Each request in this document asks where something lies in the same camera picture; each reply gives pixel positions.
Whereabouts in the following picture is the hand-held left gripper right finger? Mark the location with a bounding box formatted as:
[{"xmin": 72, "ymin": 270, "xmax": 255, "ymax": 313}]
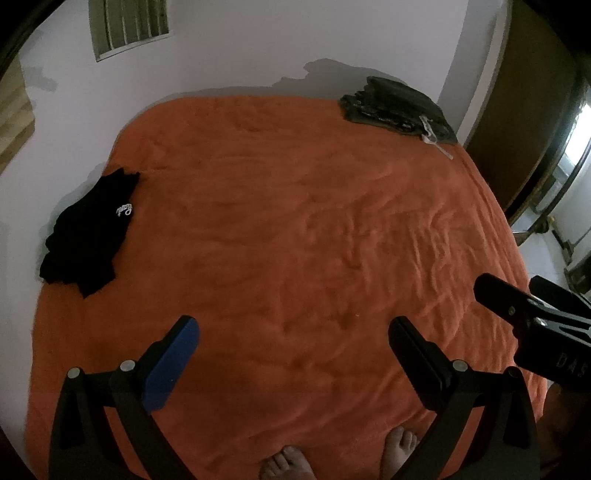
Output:
[{"xmin": 388, "ymin": 316, "xmax": 541, "ymax": 480}]

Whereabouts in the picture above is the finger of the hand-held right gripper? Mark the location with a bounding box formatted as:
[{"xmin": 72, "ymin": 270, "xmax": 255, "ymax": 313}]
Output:
[
  {"xmin": 529, "ymin": 275, "xmax": 591, "ymax": 320},
  {"xmin": 473, "ymin": 273, "xmax": 546, "ymax": 334}
]

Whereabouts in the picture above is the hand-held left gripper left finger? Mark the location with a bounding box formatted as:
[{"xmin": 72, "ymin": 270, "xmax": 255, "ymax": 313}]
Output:
[{"xmin": 48, "ymin": 315, "xmax": 200, "ymax": 480}]

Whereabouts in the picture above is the black garment with white logo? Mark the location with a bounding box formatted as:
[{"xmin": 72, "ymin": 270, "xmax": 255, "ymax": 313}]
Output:
[{"xmin": 39, "ymin": 167, "xmax": 140, "ymax": 298}]

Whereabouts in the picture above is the folded dark green clothes pile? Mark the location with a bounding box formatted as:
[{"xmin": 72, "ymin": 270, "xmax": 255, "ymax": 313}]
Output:
[{"xmin": 340, "ymin": 76, "xmax": 459, "ymax": 160}]

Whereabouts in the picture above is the person's left foot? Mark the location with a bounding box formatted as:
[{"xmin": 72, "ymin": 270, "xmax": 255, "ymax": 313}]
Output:
[{"xmin": 259, "ymin": 445, "xmax": 315, "ymax": 480}]

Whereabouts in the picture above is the brown wooden door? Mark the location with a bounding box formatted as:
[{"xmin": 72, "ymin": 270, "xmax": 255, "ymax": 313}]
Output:
[{"xmin": 464, "ymin": 28, "xmax": 578, "ymax": 217}]

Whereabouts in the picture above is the orange blanket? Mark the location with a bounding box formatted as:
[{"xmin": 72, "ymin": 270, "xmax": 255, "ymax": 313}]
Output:
[{"xmin": 28, "ymin": 95, "xmax": 548, "ymax": 480}]

